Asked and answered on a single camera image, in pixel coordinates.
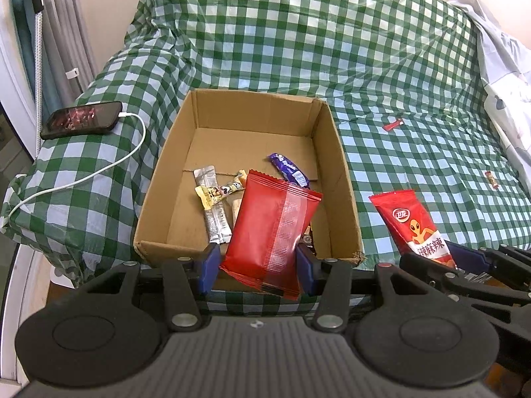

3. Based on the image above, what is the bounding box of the black smartphone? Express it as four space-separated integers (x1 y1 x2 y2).
40 100 124 140

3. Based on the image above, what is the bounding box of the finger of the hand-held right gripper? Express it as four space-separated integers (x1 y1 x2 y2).
449 241 531 288
399 252 531 313

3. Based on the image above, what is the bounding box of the white braided rope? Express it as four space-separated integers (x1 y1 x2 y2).
33 8 44 152

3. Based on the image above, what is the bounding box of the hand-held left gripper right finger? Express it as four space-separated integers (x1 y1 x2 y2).
295 244 441 332

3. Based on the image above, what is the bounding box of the yellow cartoon snack packet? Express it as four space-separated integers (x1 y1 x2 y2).
195 169 249 210

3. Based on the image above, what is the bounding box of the grey curtain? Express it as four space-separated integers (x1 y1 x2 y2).
8 0 98 112

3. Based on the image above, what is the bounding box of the white charging cable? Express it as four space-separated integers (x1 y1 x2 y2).
0 111 147 233

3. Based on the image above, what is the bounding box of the red snack packet with figure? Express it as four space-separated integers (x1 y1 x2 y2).
368 188 459 269

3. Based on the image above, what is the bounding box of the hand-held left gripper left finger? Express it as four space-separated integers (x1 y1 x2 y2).
79 242 221 332

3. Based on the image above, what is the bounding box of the purple snack packet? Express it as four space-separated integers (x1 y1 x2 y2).
266 153 311 188

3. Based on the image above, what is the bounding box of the green checked cloth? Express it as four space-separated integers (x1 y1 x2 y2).
0 0 531 316

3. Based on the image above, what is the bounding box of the plain red snack packet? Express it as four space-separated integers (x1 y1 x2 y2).
219 169 324 301

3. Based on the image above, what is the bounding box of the white printed cloth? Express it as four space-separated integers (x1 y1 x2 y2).
450 0 531 212

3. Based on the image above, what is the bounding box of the silver foil stick packet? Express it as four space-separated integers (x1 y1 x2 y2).
193 166 233 244

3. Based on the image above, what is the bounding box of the cardboard box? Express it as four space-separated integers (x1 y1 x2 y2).
133 88 366 294

